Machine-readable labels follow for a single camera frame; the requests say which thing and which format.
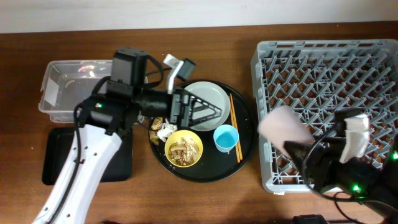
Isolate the round black serving tray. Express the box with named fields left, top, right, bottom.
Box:
left=149, top=81, right=259, bottom=183

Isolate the crumpled white tissue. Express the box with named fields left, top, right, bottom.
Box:
left=157, top=119, right=178, bottom=142

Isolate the grey plastic dishwasher rack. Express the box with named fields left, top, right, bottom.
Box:
left=250, top=39, right=398, bottom=194

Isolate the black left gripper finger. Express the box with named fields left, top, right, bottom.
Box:
left=189, top=94, right=220, bottom=110
left=190, top=105, right=222, bottom=127

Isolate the pink plastic cup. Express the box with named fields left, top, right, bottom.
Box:
left=257, top=106, right=315, bottom=156

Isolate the yellow bowl with food scraps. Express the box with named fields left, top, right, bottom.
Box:
left=164, top=130, right=203, bottom=168

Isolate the grey round plate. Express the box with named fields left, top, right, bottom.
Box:
left=185, top=82, right=230, bottom=131

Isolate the black object at bottom edge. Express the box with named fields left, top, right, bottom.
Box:
left=292, top=215, right=328, bottom=224

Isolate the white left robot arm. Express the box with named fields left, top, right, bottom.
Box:
left=34, top=88, right=222, bottom=223

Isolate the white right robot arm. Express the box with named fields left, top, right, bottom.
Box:
left=284, top=135, right=397, bottom=220

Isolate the wooden chopstick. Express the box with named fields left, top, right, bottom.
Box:
left=229, top=94, right=241, bottom=163
left=229, top=94, right=243, bottom=163

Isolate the black rectangular tray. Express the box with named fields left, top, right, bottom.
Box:
left=42, top=128, right=133, bottom=185

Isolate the clear plastic bin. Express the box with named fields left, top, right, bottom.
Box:
left=39, top=60, right=112, bottom=123

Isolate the gold brown snack wrapper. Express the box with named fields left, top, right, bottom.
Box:
left=149, top=117, right=163, bottom=146

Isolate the light blue plastic cup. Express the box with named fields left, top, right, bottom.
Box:
left=213, top=124, right=234, bottom=153

